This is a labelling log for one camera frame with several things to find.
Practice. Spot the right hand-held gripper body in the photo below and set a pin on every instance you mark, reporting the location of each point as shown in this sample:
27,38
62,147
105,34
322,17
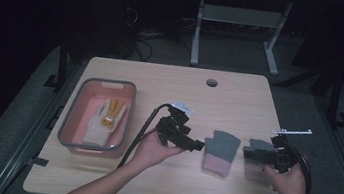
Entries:
284,157

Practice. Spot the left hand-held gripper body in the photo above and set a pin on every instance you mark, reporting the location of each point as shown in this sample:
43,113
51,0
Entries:
170,132

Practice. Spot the grey glove pink cuff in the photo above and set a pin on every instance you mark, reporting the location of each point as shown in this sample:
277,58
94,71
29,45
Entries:
222,147
256,170

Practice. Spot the beige glove orange bear patch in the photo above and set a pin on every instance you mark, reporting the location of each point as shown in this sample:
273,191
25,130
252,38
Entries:
109,120

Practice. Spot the beige glove orange fingers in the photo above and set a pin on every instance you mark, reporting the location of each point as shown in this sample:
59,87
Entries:
93,133

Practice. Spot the pink plastic basket grey rim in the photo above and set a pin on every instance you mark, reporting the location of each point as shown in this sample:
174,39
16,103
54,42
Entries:
80,115

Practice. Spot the person's left hand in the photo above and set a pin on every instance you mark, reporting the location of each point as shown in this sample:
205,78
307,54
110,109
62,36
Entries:
150,153

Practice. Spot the person's right hand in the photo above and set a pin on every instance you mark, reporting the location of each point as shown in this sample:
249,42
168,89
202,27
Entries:
291,186

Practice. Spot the black metal stand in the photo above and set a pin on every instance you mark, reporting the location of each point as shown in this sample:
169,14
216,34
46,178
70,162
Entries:
62,62
335,98

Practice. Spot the white metal desk frame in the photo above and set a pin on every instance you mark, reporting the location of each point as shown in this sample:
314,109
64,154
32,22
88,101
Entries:
237,15

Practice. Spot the black table edge bracket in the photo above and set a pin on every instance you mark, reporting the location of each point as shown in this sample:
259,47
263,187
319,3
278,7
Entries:
38,161

